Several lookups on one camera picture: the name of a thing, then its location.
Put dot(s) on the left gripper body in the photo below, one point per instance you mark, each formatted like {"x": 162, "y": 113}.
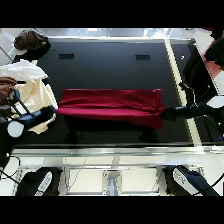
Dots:
{"x": 43, "y": 115}

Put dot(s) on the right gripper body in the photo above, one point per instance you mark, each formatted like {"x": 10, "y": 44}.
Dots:
{"x": 173, "y": 113}

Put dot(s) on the red garment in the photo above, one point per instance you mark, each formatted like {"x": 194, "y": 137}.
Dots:
{"x": 110, "y": 105}

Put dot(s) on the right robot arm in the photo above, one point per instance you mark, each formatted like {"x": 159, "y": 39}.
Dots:
{"x": 203, "y": 111}

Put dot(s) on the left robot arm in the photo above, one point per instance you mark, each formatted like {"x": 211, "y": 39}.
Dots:
{"x": 10, "y": 136}

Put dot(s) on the cream garment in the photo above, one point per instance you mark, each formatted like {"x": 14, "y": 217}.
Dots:
{"x": 35, "y": 95}

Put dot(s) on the brown garment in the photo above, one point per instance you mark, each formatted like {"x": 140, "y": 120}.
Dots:
{"x": 6, "y": 87}
{"x": 30, "y": 39}

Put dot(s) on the black garment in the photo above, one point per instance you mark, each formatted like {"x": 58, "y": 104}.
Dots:
{"x": 39, "y": 52}
{"x": 216, "y": 50}
{"x": 197, "y": 73}

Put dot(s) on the white garment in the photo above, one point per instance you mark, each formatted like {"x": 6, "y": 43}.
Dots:
{"x": 21, "y": 70}

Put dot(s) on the silver frame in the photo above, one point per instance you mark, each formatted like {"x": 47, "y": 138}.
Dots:
{"x": 113, "y": 151}

